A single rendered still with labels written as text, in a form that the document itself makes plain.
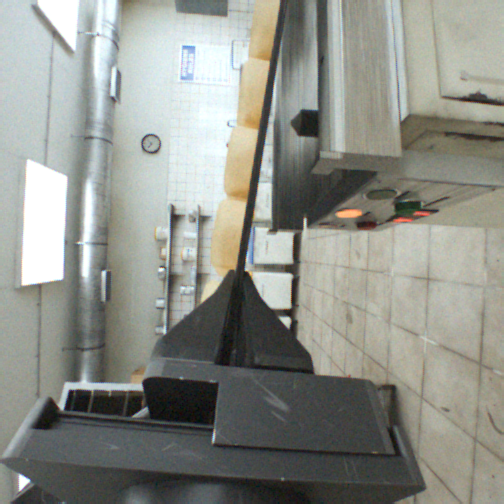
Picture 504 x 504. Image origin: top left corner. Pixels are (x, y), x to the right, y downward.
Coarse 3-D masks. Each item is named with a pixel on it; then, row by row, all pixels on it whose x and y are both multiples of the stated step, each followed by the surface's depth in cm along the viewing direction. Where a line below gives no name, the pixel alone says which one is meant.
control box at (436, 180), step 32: (416, 160) 25; (448, 160) 25; (480, 160) 25; (352, 192) 29; (416, 192) 28; (448, 192) 27; (480, 192) 27; (320, 224) 43; (352, 224) 43; (384, 224) 43
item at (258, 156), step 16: (272, 48) 16; (272, 64) 16; (272, 80) 16; (256, 144) 15; (256, 160) 15; (256, 176) 15; (256, 192) 15; (240, 240) 14; (240, 256) 14; (240, 272) 14; (240, 288) 14; (224, 352) 13
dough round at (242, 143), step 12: (240, 132) 17; (252, 132) 17; (228, 144) 17; (240, 144) 17; (252, 144) 17; (228, 156) 17; (240, 156) 17; (252, 156) 17; (228, 168) 17; (240, 168) 17; (228, 180) 18; (240, 180) 18; (228, 192) 19; (240, 192) 18
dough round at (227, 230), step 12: (228, 204) 17; (240, 204) 17; (216, 216) 17; (228, 216) 16; (240, 216) 17; (216, 228) 16; (228, 228) 16; (240, 228) 16; (216, 240) 16; (228, 240) 16; (216, 252) 17; (228, 252) 17; (216, 264) 17; (228, 264) 17
